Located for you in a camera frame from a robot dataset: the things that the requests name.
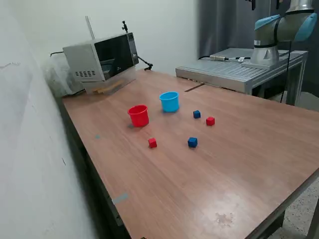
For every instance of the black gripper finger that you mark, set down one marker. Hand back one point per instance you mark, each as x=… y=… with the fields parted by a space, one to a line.
x=277 y=3
x=253 y=4

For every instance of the blue cube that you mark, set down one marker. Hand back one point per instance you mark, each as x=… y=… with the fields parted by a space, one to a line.
x=192 y=142
x=197 y=114

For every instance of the red cube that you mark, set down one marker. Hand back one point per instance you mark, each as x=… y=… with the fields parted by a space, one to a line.
x=152 y=143
x=210 y=121

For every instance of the aluminium robot base table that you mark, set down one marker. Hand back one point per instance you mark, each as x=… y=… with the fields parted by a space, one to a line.
x=224 y=72

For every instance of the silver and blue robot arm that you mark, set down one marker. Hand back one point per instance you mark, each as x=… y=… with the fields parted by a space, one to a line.
x=264 y=53

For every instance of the blue plastic cup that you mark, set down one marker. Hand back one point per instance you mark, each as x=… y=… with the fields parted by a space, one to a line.
x=170 y=104

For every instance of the red plastic cup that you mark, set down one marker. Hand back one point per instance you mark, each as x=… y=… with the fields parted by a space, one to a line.
x=138 y=118

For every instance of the white thin rod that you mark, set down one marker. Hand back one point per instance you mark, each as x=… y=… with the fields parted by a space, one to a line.
x=89 y=27

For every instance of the silver microwave oven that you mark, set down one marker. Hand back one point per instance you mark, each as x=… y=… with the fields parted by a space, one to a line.
x=84 y=59

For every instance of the small grey-blue sticker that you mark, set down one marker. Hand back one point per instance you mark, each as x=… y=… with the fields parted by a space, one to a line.
x=97 y=137

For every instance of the crumpled clear plastic bag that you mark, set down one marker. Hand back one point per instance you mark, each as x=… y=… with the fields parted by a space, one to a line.
x=57 y=77

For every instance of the grey tape strip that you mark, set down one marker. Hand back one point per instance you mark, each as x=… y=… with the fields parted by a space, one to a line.
x=120 y=198

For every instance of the small black camera mount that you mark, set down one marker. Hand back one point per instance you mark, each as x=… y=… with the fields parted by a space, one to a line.
x=124 y=26

